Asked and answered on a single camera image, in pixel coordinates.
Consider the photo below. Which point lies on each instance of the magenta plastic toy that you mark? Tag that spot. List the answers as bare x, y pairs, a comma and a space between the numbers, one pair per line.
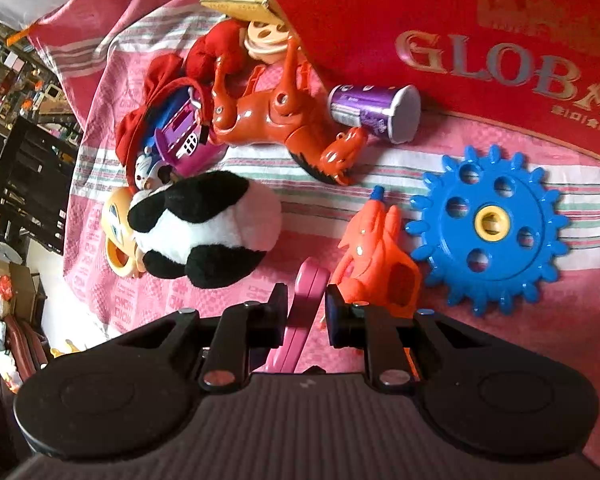
305, 300

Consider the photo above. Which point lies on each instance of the red plush toy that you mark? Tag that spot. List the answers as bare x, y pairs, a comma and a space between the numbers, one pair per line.
210, 55

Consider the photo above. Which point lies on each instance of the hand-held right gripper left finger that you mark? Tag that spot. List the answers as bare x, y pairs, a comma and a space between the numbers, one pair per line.
280, 317

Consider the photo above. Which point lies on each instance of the orange toy horse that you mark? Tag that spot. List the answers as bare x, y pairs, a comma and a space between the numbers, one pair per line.
260, 120

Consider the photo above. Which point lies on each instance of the purple yogurt cup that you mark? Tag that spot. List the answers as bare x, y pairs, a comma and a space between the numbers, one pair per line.
360, 105

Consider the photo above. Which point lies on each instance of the peach plastic toy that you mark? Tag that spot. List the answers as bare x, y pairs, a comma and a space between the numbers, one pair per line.
266, 37

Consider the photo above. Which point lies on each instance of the black plastic crate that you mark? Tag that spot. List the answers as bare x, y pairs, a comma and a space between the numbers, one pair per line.
30, 170

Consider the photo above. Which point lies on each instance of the purple toy house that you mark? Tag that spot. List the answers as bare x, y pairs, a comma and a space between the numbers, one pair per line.
180, 132

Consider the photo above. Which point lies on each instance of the pink striped blanket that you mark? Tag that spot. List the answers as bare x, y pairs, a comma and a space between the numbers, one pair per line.
130, 40

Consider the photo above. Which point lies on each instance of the red cloth bag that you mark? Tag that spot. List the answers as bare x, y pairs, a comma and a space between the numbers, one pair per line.
135, 130

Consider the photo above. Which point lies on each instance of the yellow plastic object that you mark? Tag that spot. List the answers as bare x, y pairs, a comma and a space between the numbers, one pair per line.
70, 349

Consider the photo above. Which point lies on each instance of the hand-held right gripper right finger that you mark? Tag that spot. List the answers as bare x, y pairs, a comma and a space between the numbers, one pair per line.
336, 317

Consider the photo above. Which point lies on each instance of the blue toy gear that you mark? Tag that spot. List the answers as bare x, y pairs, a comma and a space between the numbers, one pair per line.
450, 235

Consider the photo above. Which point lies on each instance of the orange toy water gun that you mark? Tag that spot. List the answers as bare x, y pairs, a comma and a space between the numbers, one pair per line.
375, 255

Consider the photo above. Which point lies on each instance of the cluttered shelf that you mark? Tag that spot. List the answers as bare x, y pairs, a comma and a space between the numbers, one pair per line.
20, 75

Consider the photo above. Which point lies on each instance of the yellow round toy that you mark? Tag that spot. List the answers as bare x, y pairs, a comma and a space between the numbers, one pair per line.
115, 220

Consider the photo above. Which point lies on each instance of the red cardboard box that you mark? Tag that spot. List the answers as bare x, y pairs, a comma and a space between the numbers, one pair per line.
380, 10

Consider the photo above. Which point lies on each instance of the panda plush toy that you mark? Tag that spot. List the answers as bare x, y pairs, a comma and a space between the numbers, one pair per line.
205, 230

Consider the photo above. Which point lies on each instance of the brown cardboard carton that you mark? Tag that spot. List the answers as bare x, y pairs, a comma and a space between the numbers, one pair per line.
17, 285

